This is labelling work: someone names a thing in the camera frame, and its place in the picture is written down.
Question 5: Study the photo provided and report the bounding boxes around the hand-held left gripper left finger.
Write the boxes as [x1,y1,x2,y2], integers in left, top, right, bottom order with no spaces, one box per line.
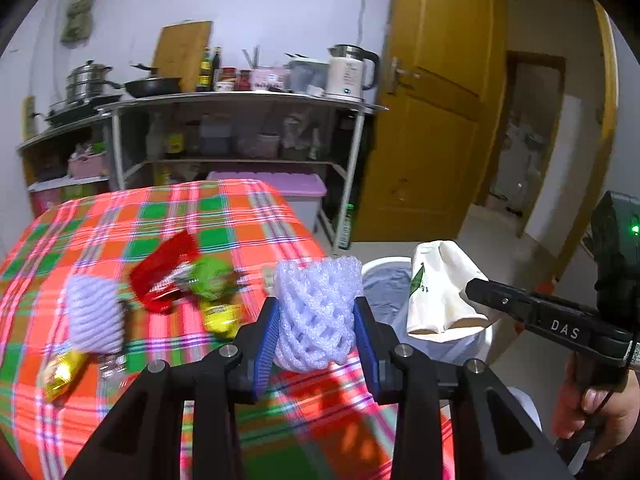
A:
[62,296,281,480]

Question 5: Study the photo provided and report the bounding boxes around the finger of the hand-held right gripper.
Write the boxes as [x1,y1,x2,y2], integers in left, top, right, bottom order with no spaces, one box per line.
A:
[464,277,540,332]

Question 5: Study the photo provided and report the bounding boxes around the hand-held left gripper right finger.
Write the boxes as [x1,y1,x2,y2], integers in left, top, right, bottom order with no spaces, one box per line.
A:
[352,296,583,480]

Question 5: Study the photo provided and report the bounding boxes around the grey plastic bin liner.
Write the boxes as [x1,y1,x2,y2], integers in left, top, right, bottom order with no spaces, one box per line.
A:
[362,264,490,362]

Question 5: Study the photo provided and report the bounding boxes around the yellow snack packet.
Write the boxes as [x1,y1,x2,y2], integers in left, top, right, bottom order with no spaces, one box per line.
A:
[200,296,243,340]

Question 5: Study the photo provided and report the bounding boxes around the white foam fruit net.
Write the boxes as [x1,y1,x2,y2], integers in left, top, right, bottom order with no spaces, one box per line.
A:
[274,256,363,375]
[66,274,126,356]

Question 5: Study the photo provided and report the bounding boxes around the white round trash bin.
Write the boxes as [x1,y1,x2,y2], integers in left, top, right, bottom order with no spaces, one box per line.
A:
[360,256,543,441]

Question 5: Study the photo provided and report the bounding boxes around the green snack packet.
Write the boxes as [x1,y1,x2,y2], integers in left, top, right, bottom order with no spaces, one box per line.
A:
[172,257,237,306]

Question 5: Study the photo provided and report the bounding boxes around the gold snack packet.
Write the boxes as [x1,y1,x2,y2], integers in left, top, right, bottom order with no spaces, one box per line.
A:
[42,350,91,403]

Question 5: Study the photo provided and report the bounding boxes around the person's right hand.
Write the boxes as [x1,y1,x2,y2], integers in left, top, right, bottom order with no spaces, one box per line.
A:
[551,357,640,461]

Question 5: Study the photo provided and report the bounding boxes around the green glass bottle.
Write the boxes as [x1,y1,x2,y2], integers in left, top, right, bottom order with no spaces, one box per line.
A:
[337,200,357,252]

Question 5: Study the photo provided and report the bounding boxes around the red snack packet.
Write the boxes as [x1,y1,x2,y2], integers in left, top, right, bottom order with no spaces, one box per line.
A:
[130,230,201,313]

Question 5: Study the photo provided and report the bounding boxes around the storage box with purple lid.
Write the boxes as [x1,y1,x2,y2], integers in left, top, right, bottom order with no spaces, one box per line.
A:
[205,170,328,233]

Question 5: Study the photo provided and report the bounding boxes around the brown candy bar wrapper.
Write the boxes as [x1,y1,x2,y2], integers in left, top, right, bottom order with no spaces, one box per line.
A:
[97,354,132,379]

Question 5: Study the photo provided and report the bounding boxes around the plaid tablecloth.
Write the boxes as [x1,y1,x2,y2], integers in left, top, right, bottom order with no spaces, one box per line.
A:
[0,180,456,480]

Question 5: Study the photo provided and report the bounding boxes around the wooden door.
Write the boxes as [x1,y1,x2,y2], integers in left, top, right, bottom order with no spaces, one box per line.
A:
[350,0,508,243]

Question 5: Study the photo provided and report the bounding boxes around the crumpled plastic bags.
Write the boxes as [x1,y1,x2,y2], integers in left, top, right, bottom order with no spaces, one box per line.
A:
[280,112,321,161]

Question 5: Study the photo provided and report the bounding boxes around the yellow oil bottle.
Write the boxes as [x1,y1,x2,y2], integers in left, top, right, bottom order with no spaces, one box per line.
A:
[165,120,183,156]

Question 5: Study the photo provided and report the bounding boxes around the steel kitchen rack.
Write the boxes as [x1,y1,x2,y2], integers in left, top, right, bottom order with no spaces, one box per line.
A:
[102,91,388,251]

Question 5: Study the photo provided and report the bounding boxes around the pink plastic basket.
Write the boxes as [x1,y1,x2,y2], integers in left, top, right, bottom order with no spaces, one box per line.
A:
[67,152,112,179]

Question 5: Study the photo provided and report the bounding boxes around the pink utensil holder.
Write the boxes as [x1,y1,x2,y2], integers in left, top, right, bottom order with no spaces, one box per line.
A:
[250,67,292,92]

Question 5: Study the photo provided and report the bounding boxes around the white electric kettle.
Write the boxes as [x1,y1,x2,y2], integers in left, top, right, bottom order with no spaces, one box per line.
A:
[325,44,381,101]

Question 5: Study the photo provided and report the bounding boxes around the grey plastic container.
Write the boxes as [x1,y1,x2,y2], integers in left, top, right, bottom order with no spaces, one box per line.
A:
[287,57,331,96]

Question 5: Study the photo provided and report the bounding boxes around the black frying pan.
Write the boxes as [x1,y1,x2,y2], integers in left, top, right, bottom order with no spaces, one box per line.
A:
[122,62,183,100]

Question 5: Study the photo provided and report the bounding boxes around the low kitchen shelf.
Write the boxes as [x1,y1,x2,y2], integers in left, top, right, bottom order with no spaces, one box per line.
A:
[15,110,118,216]

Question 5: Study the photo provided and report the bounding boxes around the wooden cutting board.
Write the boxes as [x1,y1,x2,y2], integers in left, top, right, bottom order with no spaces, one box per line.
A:
[151,21,214,93]

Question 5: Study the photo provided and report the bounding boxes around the black gas stove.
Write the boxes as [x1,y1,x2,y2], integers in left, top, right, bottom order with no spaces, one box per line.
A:
[45,92,123,126]

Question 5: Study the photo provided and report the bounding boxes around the steel steamer pot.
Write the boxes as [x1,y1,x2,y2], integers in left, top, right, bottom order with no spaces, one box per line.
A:
[65,60,123,106]

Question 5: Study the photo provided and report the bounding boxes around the yellow power strip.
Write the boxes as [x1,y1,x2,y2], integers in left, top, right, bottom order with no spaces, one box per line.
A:
[22,97,38,141]

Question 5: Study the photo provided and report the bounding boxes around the hanging green cloth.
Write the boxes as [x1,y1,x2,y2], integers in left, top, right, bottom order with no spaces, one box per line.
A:
[60,0,98,43]

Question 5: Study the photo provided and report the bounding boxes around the wooden door frame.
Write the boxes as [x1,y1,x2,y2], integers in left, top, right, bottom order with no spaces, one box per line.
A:
[500,0,623,281]

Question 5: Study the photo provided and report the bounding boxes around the metal door handle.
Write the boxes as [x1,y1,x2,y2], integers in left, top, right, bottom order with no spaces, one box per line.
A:
[385,57,421,93]

